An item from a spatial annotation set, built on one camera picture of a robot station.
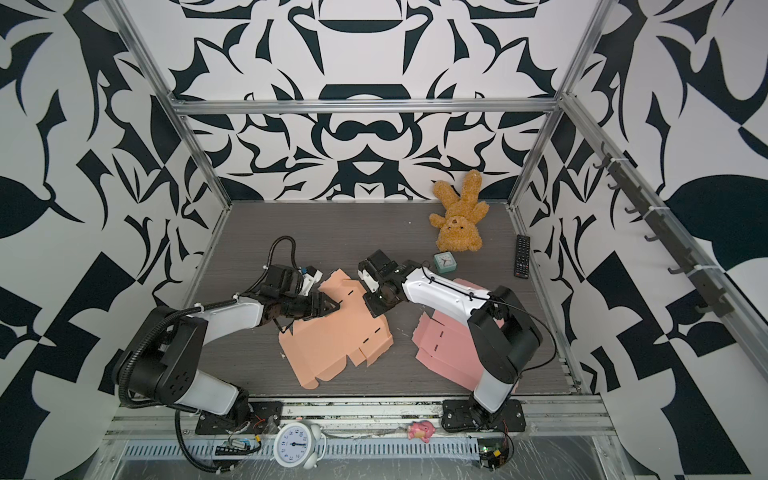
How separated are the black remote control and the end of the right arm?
49 centimetres

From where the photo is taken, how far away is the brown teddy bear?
1032 millimetres

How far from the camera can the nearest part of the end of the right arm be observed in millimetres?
635
